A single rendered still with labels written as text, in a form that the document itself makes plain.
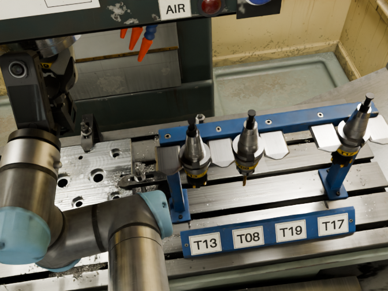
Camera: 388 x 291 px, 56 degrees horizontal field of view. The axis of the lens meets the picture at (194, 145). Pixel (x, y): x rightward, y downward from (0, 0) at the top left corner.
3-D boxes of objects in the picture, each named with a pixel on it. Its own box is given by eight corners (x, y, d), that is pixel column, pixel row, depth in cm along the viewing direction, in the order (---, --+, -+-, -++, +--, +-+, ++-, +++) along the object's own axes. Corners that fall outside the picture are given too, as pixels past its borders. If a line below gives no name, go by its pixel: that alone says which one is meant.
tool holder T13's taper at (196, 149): (204, 143, 76) (203, 122, 70) (206, 161, 73) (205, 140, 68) (183, 145, 76) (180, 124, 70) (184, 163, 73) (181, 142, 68)
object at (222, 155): (237, 166, 74) (237, 164, 73) (211, 170, 74) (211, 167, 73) (231, 138, 78) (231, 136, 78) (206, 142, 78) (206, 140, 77)
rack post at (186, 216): (191, 221, 101) (182, 160, 77) (171, 224, 101) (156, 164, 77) (186, 189, 107) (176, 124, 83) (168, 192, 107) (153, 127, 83)
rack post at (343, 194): (347, 198, 102) (386, 131, 78) (329, 200, 102) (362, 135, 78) (335, 168, 108) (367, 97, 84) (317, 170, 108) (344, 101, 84)
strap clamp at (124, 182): (172, 199, 105) (165, 171, 93) (126, 205, 105) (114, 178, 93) (171, 189, 107) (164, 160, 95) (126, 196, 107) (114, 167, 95)
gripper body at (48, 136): (35, 109, 63) (22, 170, 57) (11, 73, 56) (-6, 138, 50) (79, 104, 63) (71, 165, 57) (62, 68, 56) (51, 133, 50)
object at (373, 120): (397, 143, 75) (398, 141, 74) (372, 146, 75) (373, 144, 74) (382, 117, 79) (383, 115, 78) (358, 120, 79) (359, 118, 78)
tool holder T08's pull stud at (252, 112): (254, 120, 70) (255, 108, 67) (255, 127, 69) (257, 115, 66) (245, 121, 70) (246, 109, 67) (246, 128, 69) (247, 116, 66)
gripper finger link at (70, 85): (57, 62, 61) (37, 102, 56) (53, 54, 59) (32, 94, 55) (84, 64, 60) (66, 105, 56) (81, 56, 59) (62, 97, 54)
